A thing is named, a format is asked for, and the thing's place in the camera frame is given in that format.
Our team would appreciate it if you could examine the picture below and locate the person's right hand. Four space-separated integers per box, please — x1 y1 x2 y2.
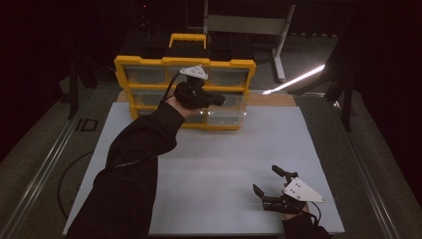
282 180 311 221

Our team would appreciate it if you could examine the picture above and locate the yellow and black drawer cabinet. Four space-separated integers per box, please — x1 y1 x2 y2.
113 31 257 131

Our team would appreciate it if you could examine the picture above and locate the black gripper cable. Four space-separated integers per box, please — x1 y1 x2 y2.
158 71 183 108
306 200 322 227

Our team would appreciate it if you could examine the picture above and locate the pulled-out clear plastic drawer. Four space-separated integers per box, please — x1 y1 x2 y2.
206 94 248 127

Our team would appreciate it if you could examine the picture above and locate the aluminium frame rail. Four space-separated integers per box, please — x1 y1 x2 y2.
331 99 401 239
0 89 98 239

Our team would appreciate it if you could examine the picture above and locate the black stand leg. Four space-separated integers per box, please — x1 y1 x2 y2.
67 54 82 120

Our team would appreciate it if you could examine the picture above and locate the grey metal stand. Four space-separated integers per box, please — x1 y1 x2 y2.
202 0 297 83

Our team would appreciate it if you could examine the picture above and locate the dark stand leg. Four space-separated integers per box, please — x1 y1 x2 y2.
323 33 353 133

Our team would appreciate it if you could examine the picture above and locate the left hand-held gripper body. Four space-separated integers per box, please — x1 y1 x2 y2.
173 64 213 110

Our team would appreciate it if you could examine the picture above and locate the black cable on floor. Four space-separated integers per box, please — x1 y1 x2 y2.
57 150 97 221

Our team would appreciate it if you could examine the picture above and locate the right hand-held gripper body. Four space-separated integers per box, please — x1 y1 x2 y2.
261 172 327 215

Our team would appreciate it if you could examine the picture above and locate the person's left hand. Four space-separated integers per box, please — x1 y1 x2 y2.
165 96 197 120

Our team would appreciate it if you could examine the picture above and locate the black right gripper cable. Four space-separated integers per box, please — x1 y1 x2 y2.
306 200 322 227

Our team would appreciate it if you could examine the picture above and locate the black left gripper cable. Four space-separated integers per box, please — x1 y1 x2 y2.
158 71 183 108

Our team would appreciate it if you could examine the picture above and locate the black floor plate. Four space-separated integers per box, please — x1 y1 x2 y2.
74 118 100 132

